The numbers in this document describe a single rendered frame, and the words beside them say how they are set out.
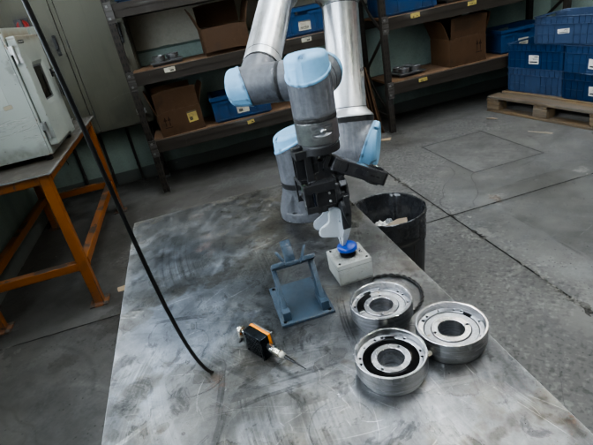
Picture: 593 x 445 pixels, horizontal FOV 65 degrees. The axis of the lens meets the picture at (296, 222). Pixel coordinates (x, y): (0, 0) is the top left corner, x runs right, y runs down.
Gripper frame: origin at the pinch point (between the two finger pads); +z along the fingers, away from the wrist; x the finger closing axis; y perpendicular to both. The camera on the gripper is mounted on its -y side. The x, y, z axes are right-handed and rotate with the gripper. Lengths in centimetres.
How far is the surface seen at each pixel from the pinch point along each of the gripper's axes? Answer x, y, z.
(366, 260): 3.4, -2.5, 4.0
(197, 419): 24.4, 33.3, 8.3
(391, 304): 15.7, -1.7, 6.1
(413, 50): -378, -211, 28
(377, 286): 11.3, -1.2, 4.9
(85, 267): -161, 97, 64
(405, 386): 33.2, 4.5, 5.9
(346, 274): 3.5, 1.9, 5.8
